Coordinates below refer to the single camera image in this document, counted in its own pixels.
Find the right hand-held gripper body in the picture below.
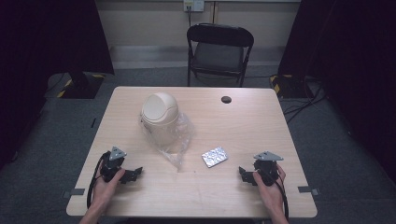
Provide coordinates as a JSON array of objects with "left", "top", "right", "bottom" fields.
[{"left": 252, "top": 150, "right": 285, "bottom": 188}]

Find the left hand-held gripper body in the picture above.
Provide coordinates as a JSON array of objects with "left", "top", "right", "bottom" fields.
[{"left": 100, "top": 146, "right": 128, "bottom": 183}]

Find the person's right hand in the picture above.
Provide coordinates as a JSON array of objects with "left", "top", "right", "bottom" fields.
[{"left": 252, "top": 163, "right": 287, "bottom": 213}]

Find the person's left hand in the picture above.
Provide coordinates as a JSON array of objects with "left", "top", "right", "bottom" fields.
[{"left": 92, "top": 168, "right": 126, "bottom": 207}]

